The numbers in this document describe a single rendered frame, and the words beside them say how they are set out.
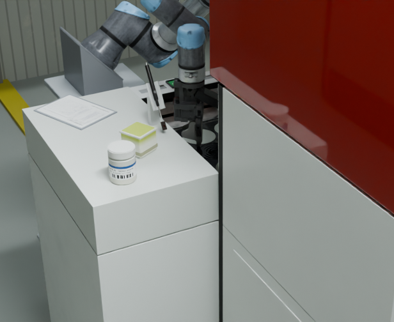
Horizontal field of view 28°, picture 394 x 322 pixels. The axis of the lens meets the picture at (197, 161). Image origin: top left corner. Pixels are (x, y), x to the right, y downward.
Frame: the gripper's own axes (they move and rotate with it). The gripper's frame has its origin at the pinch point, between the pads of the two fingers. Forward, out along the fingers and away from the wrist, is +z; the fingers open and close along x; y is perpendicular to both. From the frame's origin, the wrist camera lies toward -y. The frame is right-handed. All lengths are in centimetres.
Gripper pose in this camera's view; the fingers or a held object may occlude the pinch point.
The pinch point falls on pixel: (200, 142)
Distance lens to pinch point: 234.8
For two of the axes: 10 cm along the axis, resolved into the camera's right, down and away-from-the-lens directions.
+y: -10.0, -0.1, 0.6
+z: 0.2, 8.7, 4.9
